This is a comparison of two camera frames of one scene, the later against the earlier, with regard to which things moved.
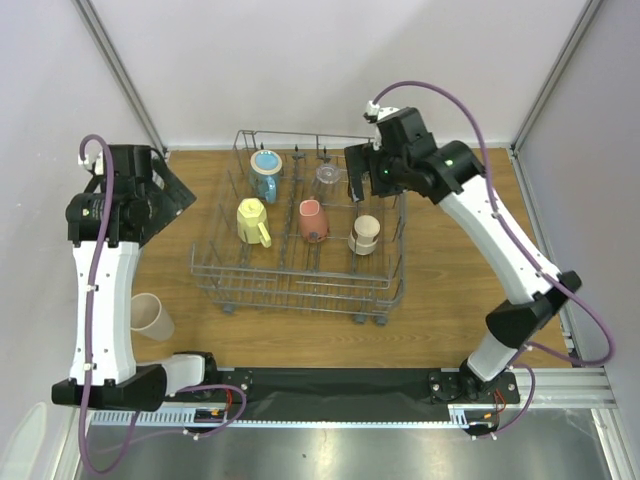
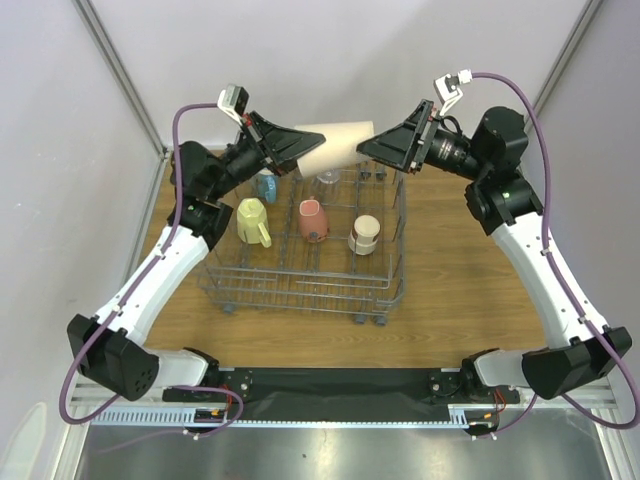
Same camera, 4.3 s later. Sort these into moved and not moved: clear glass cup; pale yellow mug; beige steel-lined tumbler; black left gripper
Moved: black left gripper
Not moved: pale yellow mug; clear glass cup; beige steel-lined tumbler
